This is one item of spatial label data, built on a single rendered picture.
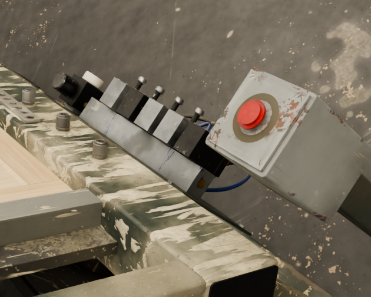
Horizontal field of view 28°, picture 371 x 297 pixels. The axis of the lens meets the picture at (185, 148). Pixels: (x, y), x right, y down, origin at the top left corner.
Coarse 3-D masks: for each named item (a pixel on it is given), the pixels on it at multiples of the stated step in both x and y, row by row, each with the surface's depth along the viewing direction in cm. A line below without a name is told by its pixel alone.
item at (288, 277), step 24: (48, 96) 260; (216, 216) 189; (72, 264) 154; (96, 264) 158; (288, 264) 173; (0, 288) 215; (24, 288) 122; (48, 288) 125; (288, 288) 102; (312, 288) 164
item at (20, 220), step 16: (64, 192) 108; (80, 192) 109; (0, 208) 101; (16, 208) 102; (32, 208) 102; (48, 208) 103; (64, 208) 104; (80, 208) 105; (96, 208) 107; (0, 224) 98; (16, 224) 100; (32, 224) 101; (48, 224) 103; (64, 224) 104; (80, 224) 106; (96, 224) 108; (0, 240) 99; (16, 240) 101
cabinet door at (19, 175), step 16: (0, 128) 134; (0, 144) 127; (16, 144) 128; (0, 160) 121; (16, 160) 122; (32, 160) 123; (0, 176) 116; (16, 176) 116; (32, 176) 117; (48, 176) 118; (0, 192) 110; (16, 192) 111; (32, 192) 112; (48, 192) 112
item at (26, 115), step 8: (0, 88) 144; (0, 96) 139; (8, 96) 140; (8, 104) 136; (16, 104) 136; (16, 112) 132; (24, 112) 133; (24, 120) 130; (32, 120) 130; (40, 120) 131
